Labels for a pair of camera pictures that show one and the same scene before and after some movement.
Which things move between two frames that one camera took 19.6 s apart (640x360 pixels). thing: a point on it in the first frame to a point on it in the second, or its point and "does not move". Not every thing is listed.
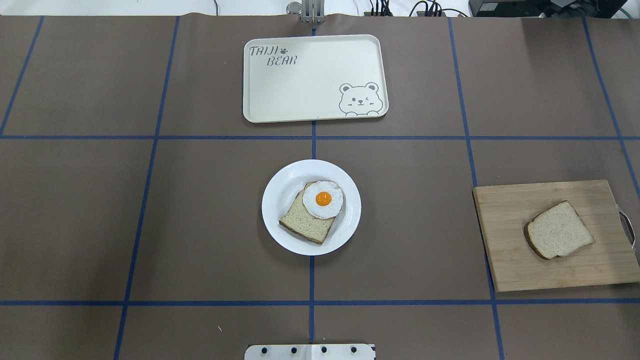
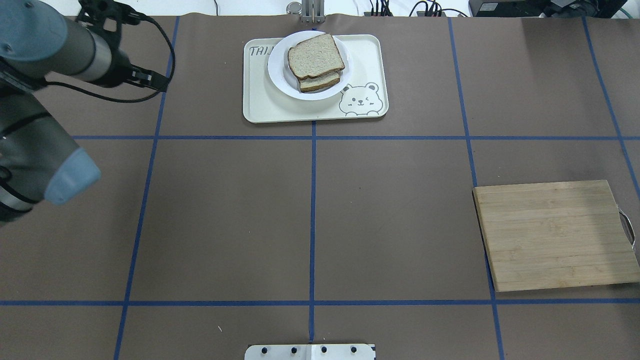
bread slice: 297,220 to 308,84
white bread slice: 557,230 to 315,57
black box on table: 546,8 does not move
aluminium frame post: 313,11 does not move
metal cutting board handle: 628,227 does not move
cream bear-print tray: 290,78 does not move
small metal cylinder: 294,8 does not move
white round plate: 284,188 to 285,83
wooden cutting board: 516,266 does not move
